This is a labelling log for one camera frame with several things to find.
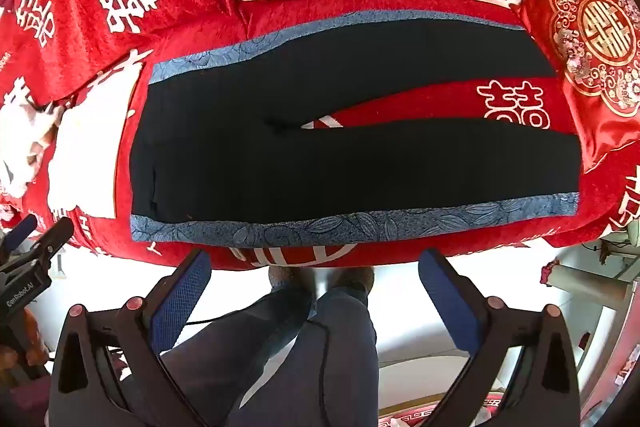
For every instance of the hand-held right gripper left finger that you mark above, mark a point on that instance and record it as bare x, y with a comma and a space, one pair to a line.
181, 302

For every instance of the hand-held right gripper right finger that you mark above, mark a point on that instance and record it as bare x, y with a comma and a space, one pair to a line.
449, 302

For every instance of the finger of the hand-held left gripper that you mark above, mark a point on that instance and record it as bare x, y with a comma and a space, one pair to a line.
21, 231
54, 238

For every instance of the black pants with blue trim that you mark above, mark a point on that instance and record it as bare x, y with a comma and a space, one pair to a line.
350, 167

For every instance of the person's left hand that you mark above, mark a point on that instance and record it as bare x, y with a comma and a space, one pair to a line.
34, 342

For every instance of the person's left leg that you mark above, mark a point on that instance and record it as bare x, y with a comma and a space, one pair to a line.
235, 357

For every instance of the person's leg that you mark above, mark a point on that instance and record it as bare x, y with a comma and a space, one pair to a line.
325, 367
235, 357

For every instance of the brown slipper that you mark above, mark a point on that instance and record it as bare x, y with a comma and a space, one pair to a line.
287, 276
355, 278

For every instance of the red patterned box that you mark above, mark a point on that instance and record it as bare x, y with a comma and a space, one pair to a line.
445, 409

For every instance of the person's right leg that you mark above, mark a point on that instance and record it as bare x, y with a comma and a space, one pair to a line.
325, 367

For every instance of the white furniture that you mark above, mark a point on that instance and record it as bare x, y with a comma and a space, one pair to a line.
595, 292

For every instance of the red pillow with gold embroidery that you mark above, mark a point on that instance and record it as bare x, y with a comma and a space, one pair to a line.
595, 42

